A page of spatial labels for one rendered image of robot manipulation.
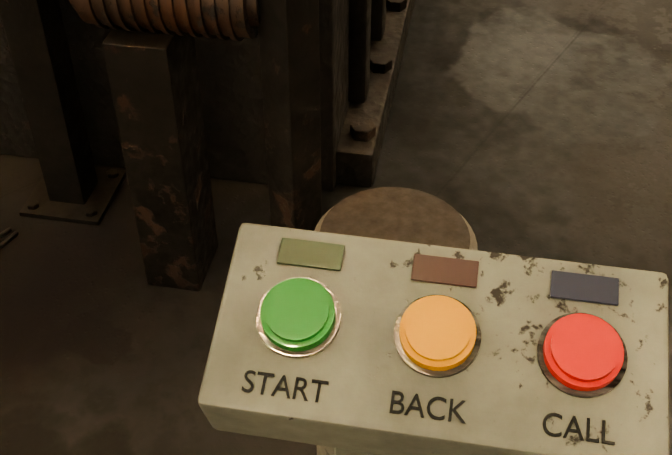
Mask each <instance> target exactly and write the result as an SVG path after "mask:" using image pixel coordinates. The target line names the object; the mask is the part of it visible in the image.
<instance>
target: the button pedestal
mask: <svg viewBox="0 0 672 455"><path fill-rule="evenodd" d="M282 238H291V239H299V240H307V241H316V242H324V243H332V244H340V245H345V248H344V254H343V260H342V265H341V271H333V270H325V269H317V268H309V267H301V266H293V265H285V264H278V263H277V259H278V254H279V249H280V245H281V240H282ZM414 254H423V255H431V256H439V257H448V258H456V259H464V260H473V261H479V271H478V281H477V288H469V287H461V286H453V285H445V284H437V283H429V282H421V281H413V280H411V273H412V266H413V259H414ZM552 270H555V271H563V272H572V273H580V274H588V275H596V276H605V277H613V278H619V305H618V306H613V305H605V304H597V303H589V302H581V301H573V300H565V299H557V298H550V284H551V271H552ZM292 278H306V279H310V280H313V281H315V282H317V283H319V284H321V285H322V286H323V287H324V288H325V289H326V290H327V291H328V292H329V294H330V295H331V297H332V300H333V303H334V307H335V323H334V326H333V329H332V331H331V333H330V334H329V336H328V337H327V338H326V339H325V340H324V341H323V342H322V343H321V344H319V345H318V346H316V347H314V348H312V349H309V350H305V351H298V352H297V351H288V350H285V349H282V348H280V347H278V346H276V345H275V344H274V343H272V342H271V341H270V340H269V338H268V337H267V336H266V334H265V332H264V330H263V327H262V324H261V320H260V309H261V305H262V302H263V300H264V297H265V296H266V294H267V293H268V292H269V291H270V290H271V289H272V288H273V287H274V286H275V285H277V284H278V283H280V282H282V281H285V280H288V279H292ZM433 295H441V296H447V297H450V298H453V299H455V300H457V301H459V302H460V303H461V304H463V305H464V306H465V307H466V308H467V309H468V310H469V312H470V313H471V315H472V317H473V319H474V321H475V325H476V339H475V345H474V348H473V350H472V352H471V354H470V356H469V357H468V358H467V359H466V360H465V361H464V362H463V363H462V364H460V365H459V366H457V367H455V368H452V369H449V370H445V371H432V370H428V369H425V368H422V367H420V366H418V365H417V364H415V363H414V362H413V361H411V360H410V359H409V357H408V356H407V355H406V354H405V352H404V350H403V348H402V346H401V342H400V336H399V330H400V322H401V319H402V316H403V314H404V313H405V311H406V310H407V309H408V307H409V306H410V305H411V304H413V303H414V302H415V301H417V300H419V299H421V298H424V297H427V296H433ZM578 313H582V314H590V315H593V316H596V317H599V318H601V319H603V320H604V321H606V322H607V323H608V324H610V325H611V326H612V327H613V328H614V329H615V331H616V332H617V333H618V335H619V337H620V339H621V341H622V344H623V348H624V361H623V364H622V367H621V369H620V371H619V373H618V374H617V376H616V377H615V379H614V380H613V381H612V382H611V383H610V384H608V385H607V386H605V387H603V388H601V389H598V390H594V391H579V390H574V389H572V388H569V387H567V386H565V385H563V384H562V383H560V382H559V381H558V380H556V379H555V378H554V377H553V375H552V374H551V373H550V372H549V370H548V368H547V366H546V364H545V361H544V356H543V345H544V341H545V338H546V335H547V333H548V331H549V329H550V328H551V327H552V325H553V324H554V323H555V322H556V321H558V320H559V319H561V318H562V317H565V316H567V315H571V314H578ZM198 404H199V406H200V408H201V409H202V411H203V413H204V414H205V416H206V417H207V419H208V421H209V422H210V424H211V425H212V427H213V428H215V429H216V430H220V431H227V432H233V433H240V434H247V435H253V436H260V437H267V438H273V439H280V440H287V441H293V442H300V443H307V444H313V445H320V446H327V447H333V448H334V455H669V286H668V278H667V275H666V274H664V273H662V272H654V271H645V270H637V269H628V268H620V267H612V266H603V265H595V264H587V263H578V262H570V261H562V260H553V259H545V258H536V257H528V256H520V255H511V254H503V253H495V252H486V251H478V250H469V249H461V248H453V247H444V246H436V245H428V244H419V243H411V242H403V241H394V240H386V239H377V238H369V237H361V236H352V235H344V234H336V233H327V232H319V231H311V230H302V229H294V228H285V227H277V226H269V225H260V224H252V223H242V225H241V226H240V228H239V231H238V235H237V239H236V243H235V247H234V251H233V255H232V260H231V264H230V268H229V272H228V276H227V280H226V284H225V289H224V293H223V297H222V301H221V305H220V309H219V313H218V318H217V322H216V326H215V330H214V334H213V338H212V342H211V346H210V351H209V355H208V359H207V363H206V367H205V371H204V375H203V380H202V384H201V388H200V392H199V396H198Z"/></svg>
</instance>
